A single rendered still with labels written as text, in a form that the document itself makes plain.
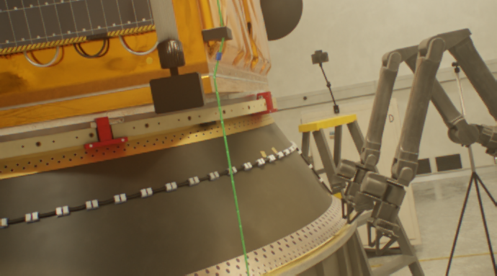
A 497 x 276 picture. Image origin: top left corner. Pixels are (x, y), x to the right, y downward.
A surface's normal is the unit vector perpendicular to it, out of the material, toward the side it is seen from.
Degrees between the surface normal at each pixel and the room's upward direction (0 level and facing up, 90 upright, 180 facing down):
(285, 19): 90
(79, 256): 62
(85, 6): 90
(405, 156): 89
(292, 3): 90
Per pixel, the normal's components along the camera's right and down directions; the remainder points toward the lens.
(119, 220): 0.22, -0.48
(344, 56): -0.08, 0.06
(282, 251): 0.37, -0.78
